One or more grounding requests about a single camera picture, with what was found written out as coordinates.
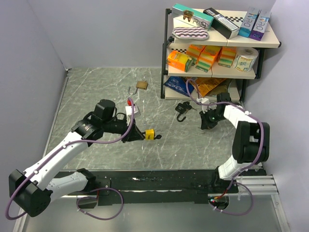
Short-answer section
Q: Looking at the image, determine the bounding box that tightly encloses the pink striped sleep mask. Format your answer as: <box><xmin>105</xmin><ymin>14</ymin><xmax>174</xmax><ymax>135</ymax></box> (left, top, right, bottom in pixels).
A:
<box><xmin>172</xmin><ymin>27</ymin><xmax>209</xmax><ymax>41</ymax></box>

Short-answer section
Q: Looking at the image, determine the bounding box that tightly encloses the blue toothpaste box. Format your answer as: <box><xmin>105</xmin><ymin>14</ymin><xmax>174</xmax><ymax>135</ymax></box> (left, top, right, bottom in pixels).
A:
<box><xmin>238</xmin><ymin>7</ymin><xmax>261</xmax><ymax>38</ymax></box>

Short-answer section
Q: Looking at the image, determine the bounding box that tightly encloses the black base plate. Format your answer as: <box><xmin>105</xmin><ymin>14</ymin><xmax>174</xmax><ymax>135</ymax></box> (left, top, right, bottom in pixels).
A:
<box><xmin>90</xmin><ymin>169</ymin><xmax>238</xmax><ymax>206</ymax></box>

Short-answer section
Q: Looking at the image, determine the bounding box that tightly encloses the left sponge pack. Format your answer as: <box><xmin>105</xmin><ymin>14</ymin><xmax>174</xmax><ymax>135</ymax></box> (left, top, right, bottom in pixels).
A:
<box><xmin>186</xmin><ymin>44</ymin><xmax>205</xmax><ymax>65</ymax></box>

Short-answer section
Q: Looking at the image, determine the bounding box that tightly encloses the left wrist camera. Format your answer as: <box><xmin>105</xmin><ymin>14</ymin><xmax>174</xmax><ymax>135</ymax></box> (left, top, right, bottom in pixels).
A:
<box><xmin>125</xmin><ymin>100</ymin><xmax>141</xmax><ymax>120</ymax></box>

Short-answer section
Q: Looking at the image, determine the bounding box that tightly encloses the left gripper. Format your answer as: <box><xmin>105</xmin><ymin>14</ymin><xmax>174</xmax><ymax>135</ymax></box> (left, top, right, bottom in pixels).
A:
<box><xmin>102</xmin><ymin>115</ymin><xmax>144</xmax><ymax>143</ymax></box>

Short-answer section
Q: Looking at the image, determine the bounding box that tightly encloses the orange snack bag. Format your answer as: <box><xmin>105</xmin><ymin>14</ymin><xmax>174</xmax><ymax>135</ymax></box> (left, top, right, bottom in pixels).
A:
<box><xmin>189</xmin><ymin>77</ymin><xmax>226</xmax><ymax>97</ymax></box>

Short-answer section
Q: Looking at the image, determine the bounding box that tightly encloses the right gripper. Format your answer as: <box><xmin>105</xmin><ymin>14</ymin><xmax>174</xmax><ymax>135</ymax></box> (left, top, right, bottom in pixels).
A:
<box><xmin>199</xmin><ymin>107</ymin><xmax>226</xmax><ymax>130</ymax></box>

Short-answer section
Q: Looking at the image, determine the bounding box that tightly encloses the toilet paper roll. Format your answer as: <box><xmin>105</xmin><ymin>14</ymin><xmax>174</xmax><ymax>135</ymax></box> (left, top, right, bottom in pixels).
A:
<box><xmin>232</xmin><ymin>47</ymin><xmax>259</xmax><ymax>73</ymax></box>

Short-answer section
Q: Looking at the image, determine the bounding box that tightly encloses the orange carton box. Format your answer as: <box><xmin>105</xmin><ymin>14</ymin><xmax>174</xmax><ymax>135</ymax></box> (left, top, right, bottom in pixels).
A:
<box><xmin>167</xmin><ymin>50</ymin><xmax>193</xmax><ymax>73</ymax></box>

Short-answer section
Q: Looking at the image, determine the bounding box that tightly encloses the teal toothpaste box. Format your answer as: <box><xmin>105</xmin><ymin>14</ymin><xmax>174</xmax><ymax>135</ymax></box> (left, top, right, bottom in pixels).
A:
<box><xmin>172</xmin><ymin>3</ymin><xmax>214</xmax><ymax>30</ymax></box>

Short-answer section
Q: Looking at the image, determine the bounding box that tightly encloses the middle sponge pack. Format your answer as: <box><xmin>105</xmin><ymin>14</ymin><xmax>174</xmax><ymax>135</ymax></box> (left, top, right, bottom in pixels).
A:
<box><xmin>196</xmin><ymin>45</ymin><xmax>222</xmax><ymax>73</ymax></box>

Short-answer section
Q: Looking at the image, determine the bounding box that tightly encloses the black padlock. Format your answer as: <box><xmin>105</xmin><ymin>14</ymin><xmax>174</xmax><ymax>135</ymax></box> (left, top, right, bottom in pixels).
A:
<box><xmin>175</xmin><ymin>101</ymin><xmax>193</xmax><ymax>122</ymax></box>

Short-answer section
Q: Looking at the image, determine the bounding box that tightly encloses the brass padlock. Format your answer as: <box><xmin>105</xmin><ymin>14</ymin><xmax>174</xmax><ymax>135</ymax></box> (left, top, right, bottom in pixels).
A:
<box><xmin>128</xmin><ymin>81</ymin><xmax>148</xmax><ymax>95</ymax></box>

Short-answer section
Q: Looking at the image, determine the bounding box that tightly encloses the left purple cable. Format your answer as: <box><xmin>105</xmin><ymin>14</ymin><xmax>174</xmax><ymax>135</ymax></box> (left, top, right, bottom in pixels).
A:
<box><xmin>4</xmin><ymin>97</ymin><xmax>135</xmax><ymax>220</ymax></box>

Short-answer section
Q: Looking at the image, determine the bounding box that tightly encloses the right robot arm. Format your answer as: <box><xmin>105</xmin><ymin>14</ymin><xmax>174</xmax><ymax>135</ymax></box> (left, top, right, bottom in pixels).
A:
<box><xmin>197</xmin><ymin>93</ymin><xmax>270</xmax><ymax>193</ymax></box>

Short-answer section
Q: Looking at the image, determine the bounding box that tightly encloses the sponge pack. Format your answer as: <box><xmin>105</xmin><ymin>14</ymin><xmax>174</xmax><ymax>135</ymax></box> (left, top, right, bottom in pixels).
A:
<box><xmin>196</xmin><ymin>45</ymin><xmax>222</xmax><ymax>73</ymax></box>
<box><xmin>218</xmin><ymin>46</ymin><xmax>236</xmax><ymax>68</ymax></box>
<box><xmin>186</xmin><ymin>44</ymin><xmax>205</xmax><ymax>65</ymax></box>

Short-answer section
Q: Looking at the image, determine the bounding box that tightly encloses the purple toothpaste box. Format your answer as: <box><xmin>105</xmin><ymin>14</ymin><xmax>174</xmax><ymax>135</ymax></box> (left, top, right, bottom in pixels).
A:
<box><xmin>249</xmin><ymin>10</ymin><xmax>272</xmax><ymax>41</ymax></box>

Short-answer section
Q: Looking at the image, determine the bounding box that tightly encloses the brown snack bag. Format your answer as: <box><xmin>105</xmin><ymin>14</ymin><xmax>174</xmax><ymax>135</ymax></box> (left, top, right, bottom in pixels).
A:
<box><xmin>208</xmin><ymin>79</ymin><xmax>232</xmax><ymax>96</ymax></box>

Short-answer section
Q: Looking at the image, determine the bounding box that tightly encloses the yellow padlock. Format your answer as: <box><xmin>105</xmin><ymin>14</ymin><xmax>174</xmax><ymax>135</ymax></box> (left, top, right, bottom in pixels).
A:
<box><xmin>144</xmin><ymin>129</ymin><xmax>162</xmax><ymax>140</ymax></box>

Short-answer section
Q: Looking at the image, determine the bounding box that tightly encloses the right sponge pack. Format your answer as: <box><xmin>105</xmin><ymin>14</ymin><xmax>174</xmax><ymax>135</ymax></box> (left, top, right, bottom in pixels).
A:
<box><xmin>218</xmin><ymin>46</ymin><xmax>236</xmax><ymax>68</ymax></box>

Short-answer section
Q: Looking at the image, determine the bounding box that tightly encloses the blue snack bag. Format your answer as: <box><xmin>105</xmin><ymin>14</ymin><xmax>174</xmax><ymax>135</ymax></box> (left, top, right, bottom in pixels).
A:
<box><xmin>164</xmin><ymin>76</ymin><xmax>189</xmax><ymax>97</ymax></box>

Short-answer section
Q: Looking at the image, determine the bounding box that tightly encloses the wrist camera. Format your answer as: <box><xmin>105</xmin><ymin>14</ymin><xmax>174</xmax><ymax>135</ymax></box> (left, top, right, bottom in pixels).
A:
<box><xmin>196</xmin><ymin>98</ymin><xmax>210</xmax><ymax>113</ymax></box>
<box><xmin>125</xmin><ymin>100</ymin><xmax>141</xmax><ymax>120</ymax></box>

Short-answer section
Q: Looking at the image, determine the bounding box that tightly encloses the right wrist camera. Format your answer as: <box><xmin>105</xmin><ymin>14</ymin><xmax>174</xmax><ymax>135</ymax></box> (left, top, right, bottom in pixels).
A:
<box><xmin>196</xmin><ymin>98</ymin><xmax>210</xmax><ymax>113</ymax></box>

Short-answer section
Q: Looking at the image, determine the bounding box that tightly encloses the black and beige shelf rack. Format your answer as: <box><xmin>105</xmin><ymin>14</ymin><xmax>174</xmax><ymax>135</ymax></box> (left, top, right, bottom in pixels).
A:
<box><xmin>160</xmin><ymin>8</ymin><xmax>281</xmax><ymax>101</ymax></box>

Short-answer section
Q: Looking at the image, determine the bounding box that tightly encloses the aluminium rail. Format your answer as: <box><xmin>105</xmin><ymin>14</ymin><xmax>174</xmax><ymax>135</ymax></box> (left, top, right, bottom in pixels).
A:
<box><xmin>236</xmin><ymin>175</ymin><xmax>279</xmax><ymax>195</ymax></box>

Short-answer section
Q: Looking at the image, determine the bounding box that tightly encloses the black and white box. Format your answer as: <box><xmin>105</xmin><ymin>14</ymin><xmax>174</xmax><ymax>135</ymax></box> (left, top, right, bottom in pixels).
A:
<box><xmin>203</xmin><ymin>8</ymin><xmax>240</xmax><ymax>39</ymax></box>

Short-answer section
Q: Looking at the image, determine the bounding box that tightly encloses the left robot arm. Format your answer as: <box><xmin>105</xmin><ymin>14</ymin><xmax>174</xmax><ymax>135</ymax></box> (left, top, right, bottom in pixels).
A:
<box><xmin>9</xmin><ymin>98</ymin><xmax>145</xmax><ymax>217</ymax></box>

